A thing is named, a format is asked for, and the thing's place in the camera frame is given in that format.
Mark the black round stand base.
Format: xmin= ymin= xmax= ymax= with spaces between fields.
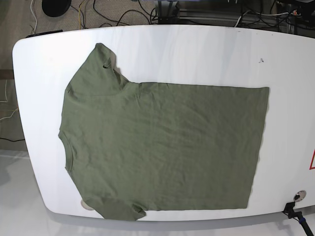
xmin=42 ymin=0 xmax=71 ymax=17

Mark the right silver table grommet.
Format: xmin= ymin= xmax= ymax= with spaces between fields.
xmin=293 ymin=190 xmax=307 ymax=202

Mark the olive green T-shirt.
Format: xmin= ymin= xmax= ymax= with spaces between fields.
xmin=59 ymin=43 xmax=270 ymax=221

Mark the aluminium frame base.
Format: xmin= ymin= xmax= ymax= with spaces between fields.
xmin=154 ymin=0 xmax=244 ymax=26

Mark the black clamp with cable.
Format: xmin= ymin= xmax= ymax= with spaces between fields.
xmin=282 ymin=202 xmax=314 ymax=236

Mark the red triangle sticker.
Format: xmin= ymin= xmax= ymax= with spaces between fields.
xmin=309 ymin=150 xmax=315 ymax=170

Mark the left silver table grommet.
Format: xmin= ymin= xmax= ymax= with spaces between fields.
xmin=80 ymin=200 xmax=94 ymax=211

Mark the silver table grommet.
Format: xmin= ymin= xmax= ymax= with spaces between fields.
xmin=293 ymin=190 xmax=307 ymax=202
xmin=80 ymin=200 xmax=94 ymax=211

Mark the white floor cable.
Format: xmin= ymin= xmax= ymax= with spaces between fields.
xmin=30 ymin=0 xmax=38 ymax=35

